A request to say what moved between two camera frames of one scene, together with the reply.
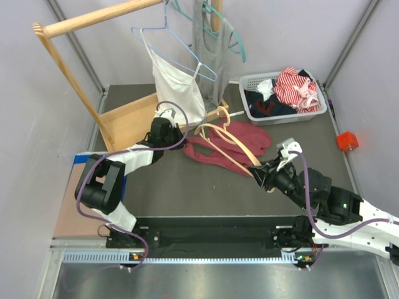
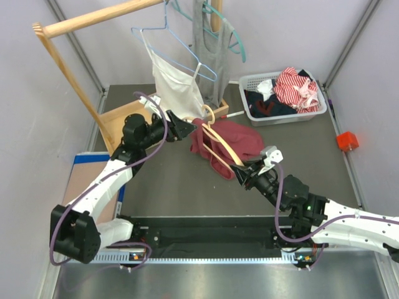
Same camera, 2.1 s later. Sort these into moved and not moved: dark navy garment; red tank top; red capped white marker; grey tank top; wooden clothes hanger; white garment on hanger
Moved: wooden clothes hanger; red tank top
Not moved: dark navy garment; white garment on hanger; grey tank top; red capped white marker
